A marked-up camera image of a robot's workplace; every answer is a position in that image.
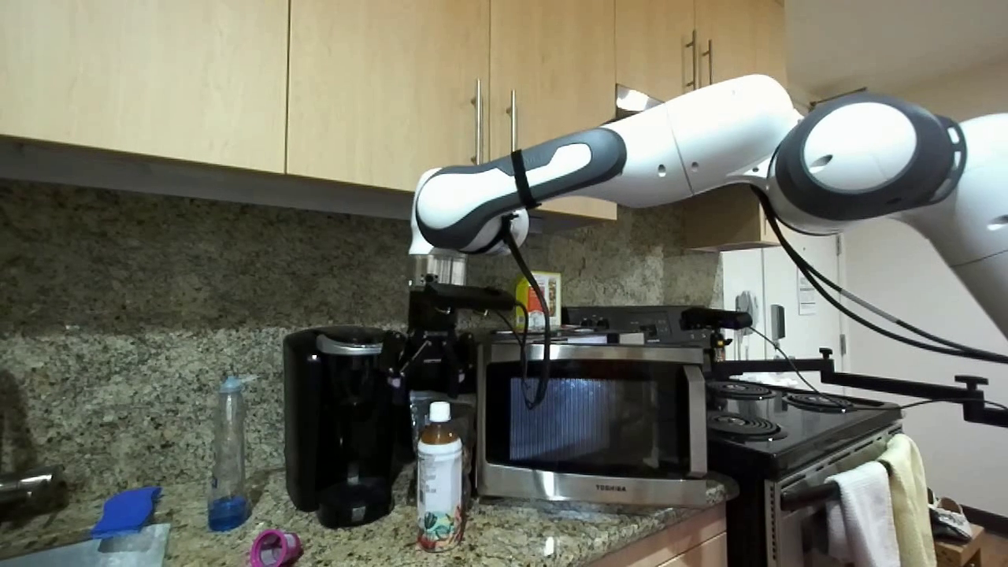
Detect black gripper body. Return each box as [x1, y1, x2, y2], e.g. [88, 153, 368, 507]
[405, 279, 468, 360]

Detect tea bottle with white label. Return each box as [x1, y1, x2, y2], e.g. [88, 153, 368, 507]
[412, 400, 466, 554]

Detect black coffee maker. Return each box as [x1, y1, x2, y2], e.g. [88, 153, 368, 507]
[281, 325, 409, 530]

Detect colourful small carton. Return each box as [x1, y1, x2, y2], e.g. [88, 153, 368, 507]
[510, 267, 564, 333]

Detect clear bottle with blue liquid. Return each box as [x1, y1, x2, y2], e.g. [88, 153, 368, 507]
[205, 372, 259, 536]

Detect pink plastic object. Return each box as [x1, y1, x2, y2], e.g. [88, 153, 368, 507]
[246, 526, 304, 567]

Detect wooden base cabinet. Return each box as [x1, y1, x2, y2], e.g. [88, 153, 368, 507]
[585, 500, 730, 567]

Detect steel range hood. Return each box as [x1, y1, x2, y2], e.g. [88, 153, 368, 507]
[612, 83, 662, 121]

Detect blue sponge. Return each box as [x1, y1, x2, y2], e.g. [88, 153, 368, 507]
[90, 483, 163, 541]

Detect black kitchen stove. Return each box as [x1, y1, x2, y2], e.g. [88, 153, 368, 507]
[704, 376, 907, 567]

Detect clear plastic container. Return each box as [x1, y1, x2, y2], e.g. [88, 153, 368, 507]
[0, 520, 174, 567]

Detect dark metal sink faucet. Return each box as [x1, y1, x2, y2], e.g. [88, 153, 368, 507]
[0, 368, 72, 526]

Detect white hanging towel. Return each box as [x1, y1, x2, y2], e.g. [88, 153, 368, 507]
[825, 457, 905, 567]

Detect metal door closer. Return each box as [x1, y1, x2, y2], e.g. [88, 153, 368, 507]
[804, 84, 869, 111]

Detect yellow hanging towel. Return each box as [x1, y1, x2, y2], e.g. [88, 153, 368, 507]
[877, 432, 940, 567]

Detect small dark white object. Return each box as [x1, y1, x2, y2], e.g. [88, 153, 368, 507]
[927, 496, 978, 546]

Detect small wooden stool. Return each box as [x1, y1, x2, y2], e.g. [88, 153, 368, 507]
[933, 524, 990, 567]

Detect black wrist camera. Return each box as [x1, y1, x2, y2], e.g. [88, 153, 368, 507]
[458, 279, 518, 311]

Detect black stereo camera bar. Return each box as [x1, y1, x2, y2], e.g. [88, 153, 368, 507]
[678, 307, 756, 333]

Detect black robot arm cables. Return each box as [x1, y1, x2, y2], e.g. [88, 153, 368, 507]
[752, 186, 1008, 368]

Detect light wood wall cabinets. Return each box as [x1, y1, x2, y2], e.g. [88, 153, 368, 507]
[0, 0, 791, 226]

